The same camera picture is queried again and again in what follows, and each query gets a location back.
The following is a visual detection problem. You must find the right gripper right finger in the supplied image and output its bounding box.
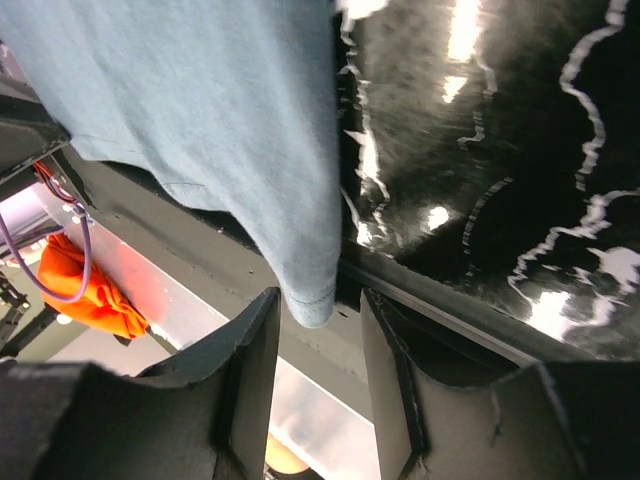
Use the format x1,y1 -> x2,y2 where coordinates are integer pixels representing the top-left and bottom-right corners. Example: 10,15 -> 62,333
361,289 -> 639,479

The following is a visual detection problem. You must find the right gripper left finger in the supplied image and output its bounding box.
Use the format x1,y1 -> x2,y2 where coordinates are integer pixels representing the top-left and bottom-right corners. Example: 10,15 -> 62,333
1,287 -> 281,479

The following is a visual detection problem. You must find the grey blue t shirt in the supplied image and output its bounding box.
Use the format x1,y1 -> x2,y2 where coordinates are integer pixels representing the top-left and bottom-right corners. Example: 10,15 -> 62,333
1,1 -> 341,328

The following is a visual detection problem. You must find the orange cloth under table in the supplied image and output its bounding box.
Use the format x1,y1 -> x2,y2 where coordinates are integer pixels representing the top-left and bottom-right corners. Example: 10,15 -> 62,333
37,233 -> 149,340

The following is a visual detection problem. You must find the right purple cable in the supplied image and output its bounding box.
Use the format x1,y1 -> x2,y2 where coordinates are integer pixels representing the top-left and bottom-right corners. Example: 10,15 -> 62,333
0,199 -> 94,304

